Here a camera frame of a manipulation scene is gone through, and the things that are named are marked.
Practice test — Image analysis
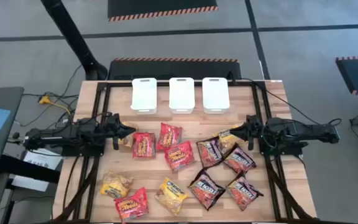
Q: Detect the grey desk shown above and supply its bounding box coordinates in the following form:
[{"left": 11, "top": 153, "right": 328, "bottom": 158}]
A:
[{"left": 0, "top": 86, "right": 25, "bottom": 178}]

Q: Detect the yellow power plug cable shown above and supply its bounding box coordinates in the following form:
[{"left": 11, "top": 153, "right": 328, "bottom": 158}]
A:
[{"left": 38, "top": 95, "right": 73, "bottom": 116}]

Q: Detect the black aluminium table frame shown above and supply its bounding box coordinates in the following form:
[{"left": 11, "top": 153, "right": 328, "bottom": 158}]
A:
[{"left": 53, "top": 80, "right": 319, "bottom": 224}]

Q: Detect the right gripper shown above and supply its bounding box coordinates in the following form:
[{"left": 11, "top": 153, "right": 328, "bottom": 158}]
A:
[{"left": 229, "top": 114, "right": 263, "bottom": 151}]

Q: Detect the red Maruchan noodle pack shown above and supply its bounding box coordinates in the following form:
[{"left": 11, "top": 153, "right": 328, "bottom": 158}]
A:
[
  {"left": 113, "top": 186, "right": 150, "bottom": 223},
  {"left": 131, "top": 131, "right": 157, "bottom": 160},
  {"left": 156, "top": 122, "right": 183, "bottom": 152},
  {"left": 163, "top": 139, "right": 196, "bottom": 173}
]

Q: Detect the white plain paper sheet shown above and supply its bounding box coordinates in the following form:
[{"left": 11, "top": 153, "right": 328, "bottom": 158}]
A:
[{"left": 11, "top": 174, "right": 50, "bottom": 192}]

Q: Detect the white plastic bin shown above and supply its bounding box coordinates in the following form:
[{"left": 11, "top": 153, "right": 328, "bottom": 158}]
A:
[
  {"left": 168, "top": 77, "right": 196, "bottom": 114},
  {"left": 131, "top": 77, "right": 158, "bottom": 115},
  {"left": 201, "top": 77, "right": 231, "bottom": 114}
]

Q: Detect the white printed paper sheet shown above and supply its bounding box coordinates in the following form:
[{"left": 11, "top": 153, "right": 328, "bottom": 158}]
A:
[{"left": 22, "top": 148, "right": 64, "bottom": 171}]

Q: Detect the yellow Maruchan noodle pack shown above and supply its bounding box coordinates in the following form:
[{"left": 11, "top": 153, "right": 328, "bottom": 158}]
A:
[
  {"left": 118, "top": 121, "right": 139, "bottom": 148},
  {"left": 154, "top": 176, "right": 188, "bottom": 217},
  {"left": 213, "top": 124, "right": 241, "bottom": 155},
  {"left": 99, "top": 170, "right": 134, "bottom": 199}
]

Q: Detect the black desk foot bar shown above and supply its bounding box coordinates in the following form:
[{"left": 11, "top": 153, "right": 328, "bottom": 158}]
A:
[{"left": 0, "top": 154, "right": 62, "bottom": 184}]

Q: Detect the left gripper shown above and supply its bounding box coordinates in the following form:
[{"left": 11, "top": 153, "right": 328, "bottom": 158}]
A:
[{"left": 106, "top": 112, "right": 137, "bottom": 151}]

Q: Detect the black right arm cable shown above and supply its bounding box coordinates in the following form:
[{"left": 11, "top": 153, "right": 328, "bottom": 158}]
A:
[{"left": 228, "top": 72, "right": 342, "bottom": 127}]

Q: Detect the black Maruchan fire noodle pack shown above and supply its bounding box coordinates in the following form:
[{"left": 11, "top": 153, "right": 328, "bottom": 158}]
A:
[
  {"left": 188, "top": 169, "right": 226, "bottom": 212},
  {"left": 222, "top": 142, "right": 257, "bottom": 174},
  {"left": 226, "top": 172, "right": 264, "bottom": 212},
  {"left": 196, "top": 136, "right": 225, "bottom": 169}
]

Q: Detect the black ribbed stand pole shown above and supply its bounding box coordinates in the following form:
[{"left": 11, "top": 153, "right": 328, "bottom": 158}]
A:
[{"left": 40, "top": 0, "right": 109, "bottom": 81}]

